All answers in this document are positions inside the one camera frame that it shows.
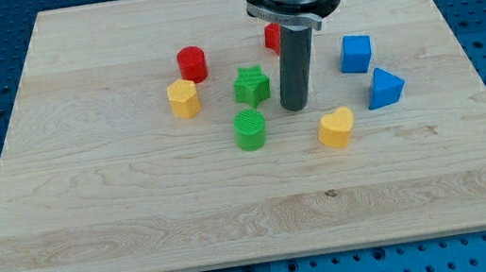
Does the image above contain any black clamp flange mount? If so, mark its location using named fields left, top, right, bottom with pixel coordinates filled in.
left=246, top=0, right=342, bottom=30

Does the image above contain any red block behind rod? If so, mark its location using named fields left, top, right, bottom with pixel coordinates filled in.
left=263, top=23, right=281, bottom=55

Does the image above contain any red cylinder block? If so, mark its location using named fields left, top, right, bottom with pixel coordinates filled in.
left=176, top=45, right=209, bottom=83

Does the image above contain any yellow hexagon block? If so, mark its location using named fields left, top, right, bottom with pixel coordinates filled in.
left=166, top=79, right=201, bottom=119

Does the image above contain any green star block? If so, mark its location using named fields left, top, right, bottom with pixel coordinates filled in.
left=234, top=65, right=271, bottom=109

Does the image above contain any green cylinder block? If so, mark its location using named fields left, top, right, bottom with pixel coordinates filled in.
left=233, top=109, right=266, bottom=151

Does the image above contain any wooden board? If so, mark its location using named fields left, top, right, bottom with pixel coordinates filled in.
left=0, top=0, right=486, bottom=272

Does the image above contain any blue cube block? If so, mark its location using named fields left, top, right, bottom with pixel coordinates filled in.
left=340, top=35, right=373, bottom=74

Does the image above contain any blue triangle block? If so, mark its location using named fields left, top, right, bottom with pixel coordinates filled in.
left=368, top=67, right=405, bottom=111

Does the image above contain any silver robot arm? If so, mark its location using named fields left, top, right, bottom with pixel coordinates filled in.
left=246, top=0, right=341, bottom=111

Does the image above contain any yellow heart block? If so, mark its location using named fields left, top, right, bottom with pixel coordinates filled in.
left=318, top=107, right=355, bottom=148

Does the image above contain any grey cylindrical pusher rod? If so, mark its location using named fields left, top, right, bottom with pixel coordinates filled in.
left=279, top=25, right=312, bottom=111

